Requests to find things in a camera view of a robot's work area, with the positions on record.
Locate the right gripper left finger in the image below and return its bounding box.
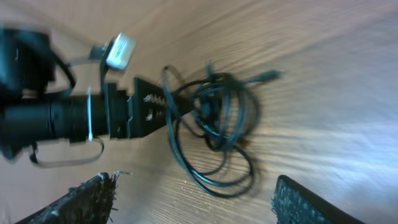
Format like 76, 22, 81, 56
16, 172, 118, 224

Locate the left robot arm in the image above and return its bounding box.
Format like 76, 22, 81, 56
1, 28, 169, 161

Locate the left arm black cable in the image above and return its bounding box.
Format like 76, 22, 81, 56
27, 46, 108, 169

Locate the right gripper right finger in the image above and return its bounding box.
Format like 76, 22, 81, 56
271, 175, 363, 224

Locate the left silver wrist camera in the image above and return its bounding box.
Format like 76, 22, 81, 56
106, 32, 136, 71

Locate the thin black USB-C cable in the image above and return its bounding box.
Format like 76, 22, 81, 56
160, 62, 285, 199

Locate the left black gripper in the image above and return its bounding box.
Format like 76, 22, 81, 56
103, 77, 193, 139

